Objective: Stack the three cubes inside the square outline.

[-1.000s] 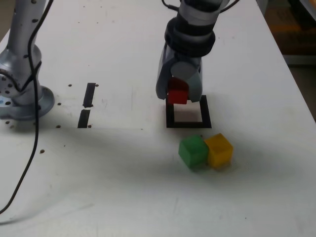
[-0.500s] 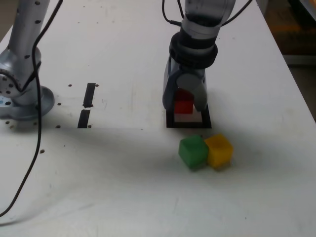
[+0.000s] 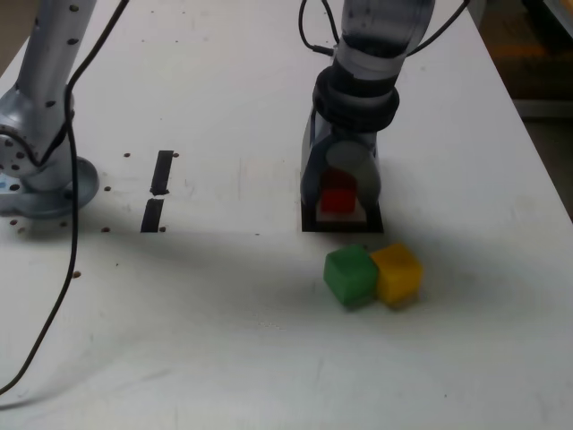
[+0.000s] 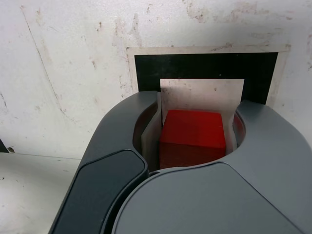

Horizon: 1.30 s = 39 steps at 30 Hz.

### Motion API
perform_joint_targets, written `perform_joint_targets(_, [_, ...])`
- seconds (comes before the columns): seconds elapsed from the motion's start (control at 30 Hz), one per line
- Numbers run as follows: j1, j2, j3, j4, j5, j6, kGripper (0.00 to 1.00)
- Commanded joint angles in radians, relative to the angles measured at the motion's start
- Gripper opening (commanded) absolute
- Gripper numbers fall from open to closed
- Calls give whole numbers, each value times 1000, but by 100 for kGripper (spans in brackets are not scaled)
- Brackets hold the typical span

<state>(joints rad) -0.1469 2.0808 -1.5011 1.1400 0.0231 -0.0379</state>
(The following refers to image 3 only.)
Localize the yellow cube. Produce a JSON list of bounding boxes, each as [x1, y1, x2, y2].
[[370, 243, 424, 308]]

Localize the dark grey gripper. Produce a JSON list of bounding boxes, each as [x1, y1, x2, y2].
[[299, 106, 383, 212]]

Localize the red cube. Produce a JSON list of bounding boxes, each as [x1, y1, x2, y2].
[[320, 168, 359, 214]]

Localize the black tape strip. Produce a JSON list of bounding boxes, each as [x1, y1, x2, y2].
[[140, 150, 175, 234]]

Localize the grey bar beside table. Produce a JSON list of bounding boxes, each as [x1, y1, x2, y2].
[[513, 99, 573, 119]]

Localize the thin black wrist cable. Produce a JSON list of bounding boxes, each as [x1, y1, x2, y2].
[[298, 0, 342, 57], [405, 0, 471, 57]]

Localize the green cube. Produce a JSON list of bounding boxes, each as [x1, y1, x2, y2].
[[323, 245, 378, 308]]

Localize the black tape square outline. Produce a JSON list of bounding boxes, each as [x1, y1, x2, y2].
[[300, 199, 385, 233]]

